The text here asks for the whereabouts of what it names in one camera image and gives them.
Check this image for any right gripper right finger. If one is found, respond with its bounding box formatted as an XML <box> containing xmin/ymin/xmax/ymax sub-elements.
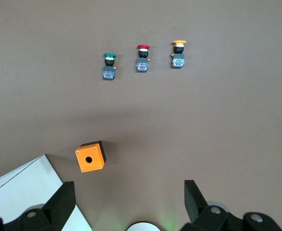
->
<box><xmin>179</xmin><ymin>180</ymin><xmax>244</xmax><ymax>231</ymax></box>

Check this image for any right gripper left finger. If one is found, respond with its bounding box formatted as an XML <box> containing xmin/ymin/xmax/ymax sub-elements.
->
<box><xmin>3</xmin><ymin>181</ymin><xmax>76</xmax><ymax>231</ymax></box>

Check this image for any green mushroom push button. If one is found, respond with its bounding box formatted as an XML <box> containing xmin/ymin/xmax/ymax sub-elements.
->
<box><xmin>102</xmin><ymin>52</ymin><xmax>117</xmax><ymax>80</ymax></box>

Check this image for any white drawer cabinet housing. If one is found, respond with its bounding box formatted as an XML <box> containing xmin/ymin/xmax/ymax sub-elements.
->
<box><xmin>0</xmin><ymin>154</ymin><xmax>94</xmax><ymax>231</ymax></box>

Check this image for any yellow mushroom push button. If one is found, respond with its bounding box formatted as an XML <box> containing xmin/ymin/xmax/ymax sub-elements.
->
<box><xmin>170</xmin><ymin>39</ymin><xmax>187</xmax><ymax>69</ymax></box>

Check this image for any red mushroom push button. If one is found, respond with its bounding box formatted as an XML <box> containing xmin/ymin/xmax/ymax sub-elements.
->
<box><xmin>135</xmin><ymin>44</ymin><xmax>151</xmax><ymax>73</ymax></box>

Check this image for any orange button enclosure box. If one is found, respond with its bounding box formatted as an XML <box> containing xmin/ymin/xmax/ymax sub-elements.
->
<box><xmin>74</xmin><ymin>140</ymin><xmax>107</xmax><ymax>173</ymax></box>

